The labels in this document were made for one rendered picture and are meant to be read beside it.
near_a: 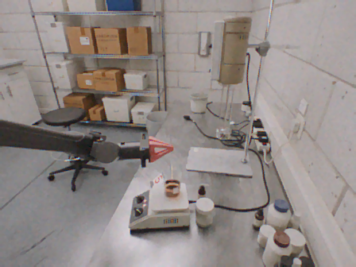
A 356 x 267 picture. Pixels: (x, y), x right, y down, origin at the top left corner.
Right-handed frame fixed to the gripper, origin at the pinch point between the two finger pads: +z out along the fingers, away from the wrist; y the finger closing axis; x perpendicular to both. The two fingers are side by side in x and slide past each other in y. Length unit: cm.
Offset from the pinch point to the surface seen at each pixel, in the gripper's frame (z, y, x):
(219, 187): 20.6, 8.1, 25.8
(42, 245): -85, 48, 101
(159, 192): -4.3, -0.8, 17.1
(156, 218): -5.8, -8.8, 20.1
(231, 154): 34, 30, 25
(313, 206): 42.2, -14.5, 15.3
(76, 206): -72, 82, 101
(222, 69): 21.9, 23.6, -18.5
